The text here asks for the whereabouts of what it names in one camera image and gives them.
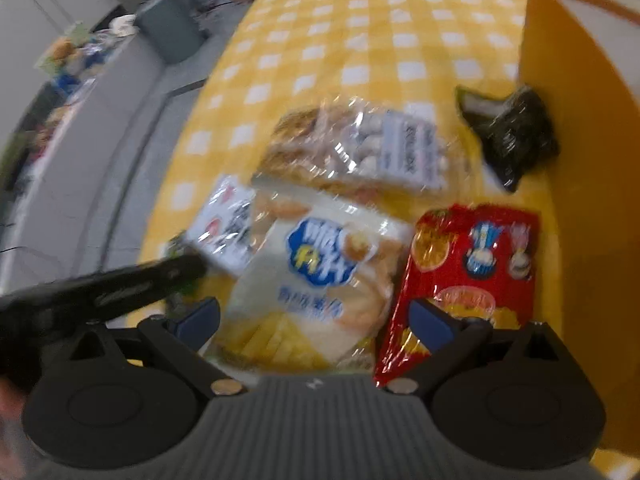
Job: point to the red snack packet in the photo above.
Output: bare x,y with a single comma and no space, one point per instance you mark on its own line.
465,260

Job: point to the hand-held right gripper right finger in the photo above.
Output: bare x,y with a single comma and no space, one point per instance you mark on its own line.
428,321

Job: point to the orange cardboard box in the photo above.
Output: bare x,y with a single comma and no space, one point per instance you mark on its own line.
590,160

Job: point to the white pink snack packet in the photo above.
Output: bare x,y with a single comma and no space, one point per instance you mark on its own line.
225,230

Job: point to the clear yellow snack packet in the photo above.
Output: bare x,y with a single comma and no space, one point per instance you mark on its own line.
325,145

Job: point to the dark green snack packet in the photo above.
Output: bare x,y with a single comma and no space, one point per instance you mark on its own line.
515,130

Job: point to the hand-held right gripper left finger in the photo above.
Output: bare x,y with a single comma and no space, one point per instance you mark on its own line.
199,318

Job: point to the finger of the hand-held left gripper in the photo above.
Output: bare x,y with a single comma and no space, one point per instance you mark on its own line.
145,280

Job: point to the yellow checkered tablecloth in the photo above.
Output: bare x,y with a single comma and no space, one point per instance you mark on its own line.
350,35

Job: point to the colourful printed box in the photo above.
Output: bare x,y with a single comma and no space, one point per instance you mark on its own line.
60,52

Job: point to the grey trash bin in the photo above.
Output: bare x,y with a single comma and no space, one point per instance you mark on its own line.
167,25

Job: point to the small green packet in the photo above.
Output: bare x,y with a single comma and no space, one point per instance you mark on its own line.
175,246

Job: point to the white low cabinet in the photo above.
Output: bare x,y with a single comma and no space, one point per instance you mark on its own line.
100,120

